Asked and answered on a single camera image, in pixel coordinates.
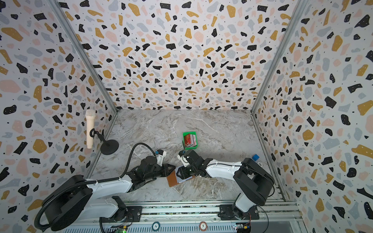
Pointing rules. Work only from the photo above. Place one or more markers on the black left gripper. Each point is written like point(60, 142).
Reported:
point(167, 168)

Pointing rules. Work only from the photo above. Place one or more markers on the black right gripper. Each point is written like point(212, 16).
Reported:
point(183, 173)

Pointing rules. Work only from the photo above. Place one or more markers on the brown leather card holder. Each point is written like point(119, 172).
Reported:
point(174, 180)

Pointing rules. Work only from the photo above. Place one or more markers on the red VIP card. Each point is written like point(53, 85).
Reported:
point(187, 140)

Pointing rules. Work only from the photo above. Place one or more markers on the green plastic card tray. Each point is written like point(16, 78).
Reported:
point(190, 148)

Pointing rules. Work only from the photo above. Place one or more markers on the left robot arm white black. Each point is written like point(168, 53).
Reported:
point(80, 198)

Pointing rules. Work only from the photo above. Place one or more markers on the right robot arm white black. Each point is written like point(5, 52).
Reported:
point(256, 184)

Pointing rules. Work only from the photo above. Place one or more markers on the stack of cards in tray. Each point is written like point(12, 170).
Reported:
point(193, 140)

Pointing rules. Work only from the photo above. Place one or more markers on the black microphone stand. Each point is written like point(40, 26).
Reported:
point(108, 147)

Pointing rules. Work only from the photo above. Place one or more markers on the blue cube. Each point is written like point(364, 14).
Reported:
point(255, 157)

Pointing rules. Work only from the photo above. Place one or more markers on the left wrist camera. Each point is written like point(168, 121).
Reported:
point(160, 155)

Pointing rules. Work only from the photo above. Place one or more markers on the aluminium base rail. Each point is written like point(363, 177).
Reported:
point(276, 216)

